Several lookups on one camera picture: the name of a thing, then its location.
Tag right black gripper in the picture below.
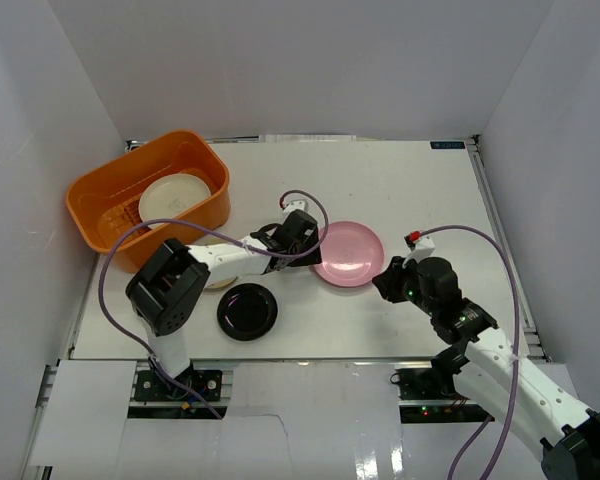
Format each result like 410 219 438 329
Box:
372 255 438 317

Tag pink plastic plate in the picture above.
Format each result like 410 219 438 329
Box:
312 221 385 288

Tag black plate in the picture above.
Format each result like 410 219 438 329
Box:
217 283 278 342

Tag cream white plate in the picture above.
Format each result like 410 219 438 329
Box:
138 173 211 222

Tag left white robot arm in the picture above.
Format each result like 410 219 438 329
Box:
125 205 325 399

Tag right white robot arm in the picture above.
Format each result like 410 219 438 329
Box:
372 257 600 479

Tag orange plastic bin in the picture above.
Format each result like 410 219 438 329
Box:
66 130 230 255

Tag beige small plate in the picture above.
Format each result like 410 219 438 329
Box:
201 237 237 292

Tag white paper sheets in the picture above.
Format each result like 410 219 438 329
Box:
258 134 357 143

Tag blue label sticker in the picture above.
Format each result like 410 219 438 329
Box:
430 141 466 150

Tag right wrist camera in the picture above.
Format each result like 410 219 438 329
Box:
405 231 435 262

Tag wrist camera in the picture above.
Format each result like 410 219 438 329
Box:
405 231 435 262
280 198 309 215

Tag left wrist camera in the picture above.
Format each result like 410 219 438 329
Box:
280 198 309 215

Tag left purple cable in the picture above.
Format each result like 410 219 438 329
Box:
98 189 330 420

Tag purple cable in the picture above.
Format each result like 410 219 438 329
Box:
98 189 330 420
419 224 523 480

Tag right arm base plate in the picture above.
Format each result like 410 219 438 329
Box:
390 368 488 425

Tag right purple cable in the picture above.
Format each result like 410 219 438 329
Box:
419 224 523 480

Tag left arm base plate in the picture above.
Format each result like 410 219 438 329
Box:
131 369 223 407

